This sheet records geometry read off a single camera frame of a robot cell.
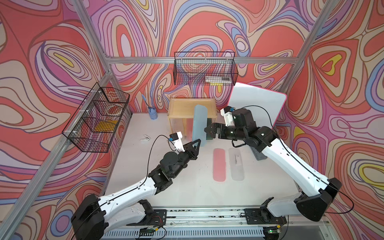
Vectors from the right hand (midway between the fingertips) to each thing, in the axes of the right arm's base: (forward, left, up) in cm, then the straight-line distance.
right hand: (212, 134), depth 71 cm
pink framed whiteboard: (+27, -38, -7) cm, 47 cm away
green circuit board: (-35, +33, -29) cm, 56 cm away
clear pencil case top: (-4, -17, -29) cm, 34 cm away
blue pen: (+49, +47, -16) cm, 70 cm away
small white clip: (+16, +42, -26) cm, 52 cm away
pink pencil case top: (-7, -6, -29) cm, 30 cm away
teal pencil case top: (+4, +6, +4) cm, 8 cm away
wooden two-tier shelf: (+23, +17, -7) cm, 29 cm away
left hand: (-4, +6, 0) cm, 7 cm away
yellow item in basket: (+5, +52, +3) cm, 52 cm away
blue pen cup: (+38, +39, -21) cm, 58 cm away
